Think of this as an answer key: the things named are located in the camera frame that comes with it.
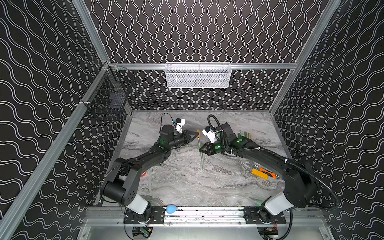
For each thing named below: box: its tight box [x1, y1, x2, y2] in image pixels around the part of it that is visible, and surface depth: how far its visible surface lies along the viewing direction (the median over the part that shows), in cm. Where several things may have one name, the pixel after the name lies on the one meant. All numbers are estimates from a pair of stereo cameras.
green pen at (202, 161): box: [200, 152, 205, 171], surface depth 94 cm
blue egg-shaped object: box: [166, 204, 178, 214], surface depth 77 cm
